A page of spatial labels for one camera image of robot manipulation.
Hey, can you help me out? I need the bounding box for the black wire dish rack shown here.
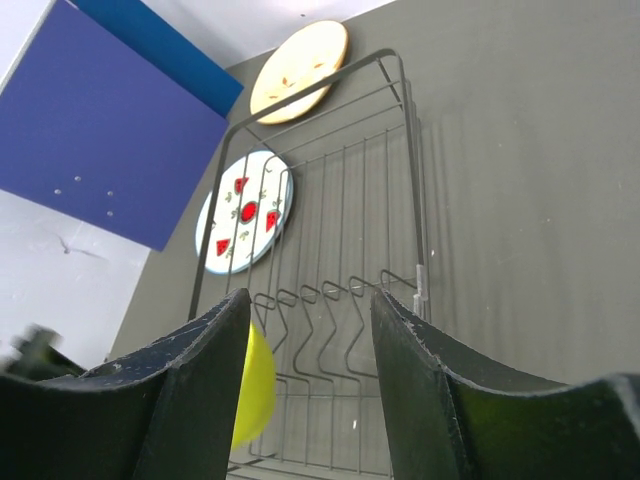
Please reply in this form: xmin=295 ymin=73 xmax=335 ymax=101
xmin=189 ymin=47 xmax=425 ymax=479

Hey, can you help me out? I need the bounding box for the blue binder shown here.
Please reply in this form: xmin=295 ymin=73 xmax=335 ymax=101
xmin=1 ymin=1 xmax=227 ymax=250
xmin=74 ymin=0 xmax=243 ymax=117

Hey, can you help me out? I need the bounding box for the white plate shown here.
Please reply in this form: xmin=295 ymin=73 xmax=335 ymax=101
xmin=205 ymin=150 xmax=294 ymax=275

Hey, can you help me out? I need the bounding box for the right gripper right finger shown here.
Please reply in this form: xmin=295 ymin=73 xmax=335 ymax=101
xmin=371 ymin=289 xmax=639 ymax=479

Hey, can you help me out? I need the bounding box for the rear blue binder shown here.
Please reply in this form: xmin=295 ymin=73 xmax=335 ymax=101
xmin=74 ymin=0 xmax=243 ymax=117

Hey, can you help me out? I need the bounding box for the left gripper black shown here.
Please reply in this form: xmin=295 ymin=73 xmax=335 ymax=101
xmin=2 ymin=325 xmax=86 ymax=380

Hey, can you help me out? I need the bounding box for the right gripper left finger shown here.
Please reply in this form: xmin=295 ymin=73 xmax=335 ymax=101
xmin=1 ymin=289 xmax=250 ymax=479

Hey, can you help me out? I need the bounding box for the beige floral plate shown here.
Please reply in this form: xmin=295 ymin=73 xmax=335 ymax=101
xmin=249 ymin=20 xmax=349 ymax=114

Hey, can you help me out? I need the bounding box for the yellow-green bowl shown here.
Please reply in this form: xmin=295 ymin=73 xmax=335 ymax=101
xmin=231 ymin=323 xmax=276 ymax=451

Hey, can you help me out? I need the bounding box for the front blue binder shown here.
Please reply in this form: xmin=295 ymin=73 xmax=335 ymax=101
xmin=1 ymin=1 xmax=227 ymax=250

